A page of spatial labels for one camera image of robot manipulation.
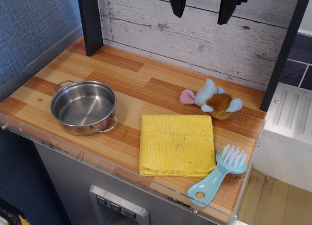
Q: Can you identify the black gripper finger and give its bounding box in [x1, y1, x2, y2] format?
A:
[169, 0, 186, 18]
[217, 0, 237, 25]

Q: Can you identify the light blue dish brush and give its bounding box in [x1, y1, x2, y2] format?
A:
[188, 144, 247, 207]

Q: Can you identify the yellow folded cloth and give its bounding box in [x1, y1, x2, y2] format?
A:
[139, 115, 216, 178]

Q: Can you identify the plush elephant toy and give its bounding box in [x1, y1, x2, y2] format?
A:
[180, 79, 243, 120]

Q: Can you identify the stainless steel pot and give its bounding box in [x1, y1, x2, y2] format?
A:
[50, 80, 118, 136]

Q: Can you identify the white toy sink counter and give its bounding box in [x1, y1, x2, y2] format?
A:
[253, 83, 312, 191]

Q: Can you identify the clear acrylic table guard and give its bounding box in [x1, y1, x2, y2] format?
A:
[0, 112, 267, 225]

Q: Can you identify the grey toy fridge cabinet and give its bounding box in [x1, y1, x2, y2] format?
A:
[35, 143, 212, 225]

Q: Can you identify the silver dispenser button panel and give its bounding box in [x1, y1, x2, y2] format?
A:
[89, 184, 150, 225]

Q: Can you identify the black right shelf post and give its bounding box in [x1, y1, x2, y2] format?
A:
[260, 0, 312, 111]

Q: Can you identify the black shelf post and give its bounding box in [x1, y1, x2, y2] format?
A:
[78, 0, 103, 56]
[260, 0, 312, 111]

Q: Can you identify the black left shelf post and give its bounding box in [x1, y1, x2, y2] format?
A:
[78, 0, 103, 56]

